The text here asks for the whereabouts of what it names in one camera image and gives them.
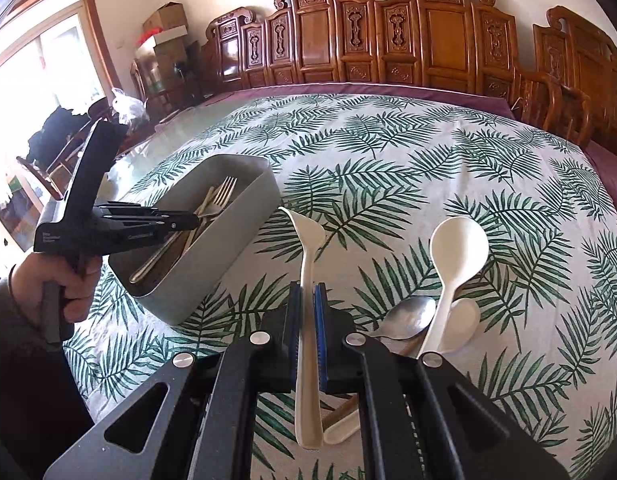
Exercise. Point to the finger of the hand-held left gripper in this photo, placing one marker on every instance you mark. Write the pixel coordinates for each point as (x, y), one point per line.
(158, 220)
(98, 160)

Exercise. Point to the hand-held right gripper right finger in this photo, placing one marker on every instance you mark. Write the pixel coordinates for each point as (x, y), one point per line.
(321, 340)

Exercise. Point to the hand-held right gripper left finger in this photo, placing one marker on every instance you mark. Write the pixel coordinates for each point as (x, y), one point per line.
(293, 340)

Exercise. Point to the white soup spoon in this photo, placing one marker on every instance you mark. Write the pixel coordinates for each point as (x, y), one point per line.
(308, 270)

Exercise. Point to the grey rectangular container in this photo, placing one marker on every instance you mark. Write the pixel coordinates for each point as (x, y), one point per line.
(238, 240)

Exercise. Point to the person's left forearm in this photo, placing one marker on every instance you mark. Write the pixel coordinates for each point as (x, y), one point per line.
(23, 385)

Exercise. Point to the person's left hand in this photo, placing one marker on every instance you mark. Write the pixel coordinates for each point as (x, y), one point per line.
(28, 280)

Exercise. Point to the black clothes pile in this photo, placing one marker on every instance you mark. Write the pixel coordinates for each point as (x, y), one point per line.
(56, 132)

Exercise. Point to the wooden chair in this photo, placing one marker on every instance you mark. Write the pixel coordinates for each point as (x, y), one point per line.
(48, 170)

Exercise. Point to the clear plastic bag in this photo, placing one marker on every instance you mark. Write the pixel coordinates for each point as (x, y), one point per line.
(128, 106)

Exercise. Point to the metal spoon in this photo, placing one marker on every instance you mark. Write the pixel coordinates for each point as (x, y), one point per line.
(408, 316)

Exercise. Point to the wooden framed glass door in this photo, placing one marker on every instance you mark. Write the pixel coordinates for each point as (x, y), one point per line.
(53, 50)

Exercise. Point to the white flat box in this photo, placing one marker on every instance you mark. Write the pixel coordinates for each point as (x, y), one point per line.
(161, 37)

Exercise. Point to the small white spoon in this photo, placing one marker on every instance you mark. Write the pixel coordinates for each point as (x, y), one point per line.
(463, 325)

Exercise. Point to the brown cardboard box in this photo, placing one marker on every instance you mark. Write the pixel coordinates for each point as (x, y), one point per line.
(164, 16)

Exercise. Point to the large white spoon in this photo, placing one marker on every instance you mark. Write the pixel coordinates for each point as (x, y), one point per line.
(456, 250)

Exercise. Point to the leaf print tablecloth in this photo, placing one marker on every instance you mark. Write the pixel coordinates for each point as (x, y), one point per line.
(388, 185)

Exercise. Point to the purple sofa cushion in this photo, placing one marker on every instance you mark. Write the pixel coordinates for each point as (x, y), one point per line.
(363, 91)

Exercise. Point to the carved wooden sofa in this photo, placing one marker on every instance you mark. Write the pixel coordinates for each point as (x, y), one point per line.
(388, 35)

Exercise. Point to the purple armchair cushion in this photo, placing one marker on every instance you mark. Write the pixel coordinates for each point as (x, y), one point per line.
(611, 162)

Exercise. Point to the carved wooden armchair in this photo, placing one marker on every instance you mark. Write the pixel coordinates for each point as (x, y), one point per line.
(583, 75)

